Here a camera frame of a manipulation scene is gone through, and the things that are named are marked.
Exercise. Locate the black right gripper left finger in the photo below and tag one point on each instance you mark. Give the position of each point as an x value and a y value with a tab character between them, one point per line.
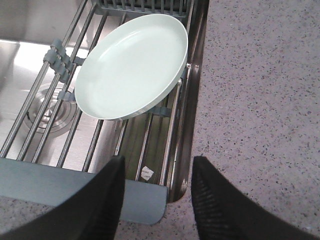
92	213

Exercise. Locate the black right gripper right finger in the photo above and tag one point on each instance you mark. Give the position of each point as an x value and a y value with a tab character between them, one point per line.
222	212

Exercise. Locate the pale green round plate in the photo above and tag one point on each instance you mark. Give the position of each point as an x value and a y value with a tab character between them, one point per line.
133	68

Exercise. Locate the grey-blue roll-up drying rack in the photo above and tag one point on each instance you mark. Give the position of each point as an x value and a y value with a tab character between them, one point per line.
48	185

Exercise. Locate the small white sticker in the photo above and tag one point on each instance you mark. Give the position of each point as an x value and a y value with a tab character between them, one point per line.
146	173

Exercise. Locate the round steel sink drain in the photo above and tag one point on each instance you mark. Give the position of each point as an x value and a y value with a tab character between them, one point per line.
64	116

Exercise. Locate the stainless steel sink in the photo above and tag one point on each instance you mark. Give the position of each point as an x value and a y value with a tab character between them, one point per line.
45	41

